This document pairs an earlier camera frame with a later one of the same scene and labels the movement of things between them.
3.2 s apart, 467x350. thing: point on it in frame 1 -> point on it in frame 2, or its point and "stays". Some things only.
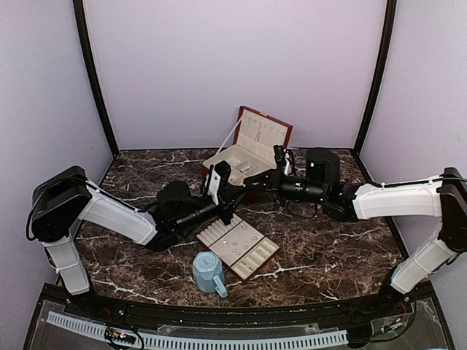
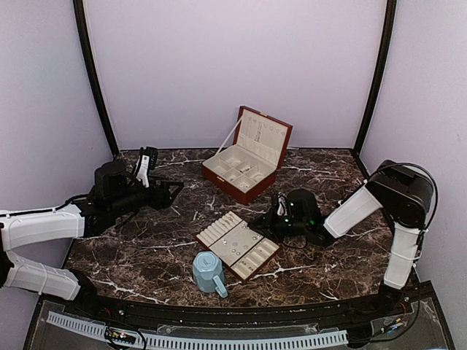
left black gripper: [227, 197] -> [164, 200]
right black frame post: [391, 12] stays
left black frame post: [92, 61] stays
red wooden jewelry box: [252, 152] stays
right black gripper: [272, 177] -> [268, 225]
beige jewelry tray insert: [242, 249] stays
